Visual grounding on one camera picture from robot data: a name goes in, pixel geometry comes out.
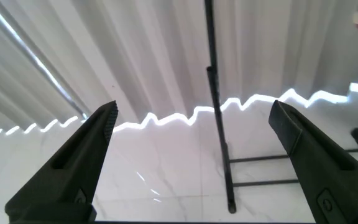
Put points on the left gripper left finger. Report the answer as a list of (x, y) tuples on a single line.
[(64, 186)]

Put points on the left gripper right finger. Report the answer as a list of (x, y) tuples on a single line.
[(331, 180)]

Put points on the black clothes rack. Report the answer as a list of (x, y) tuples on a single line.
[(216, 109)]

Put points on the white curtain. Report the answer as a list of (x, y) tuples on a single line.
[(135, 46)]

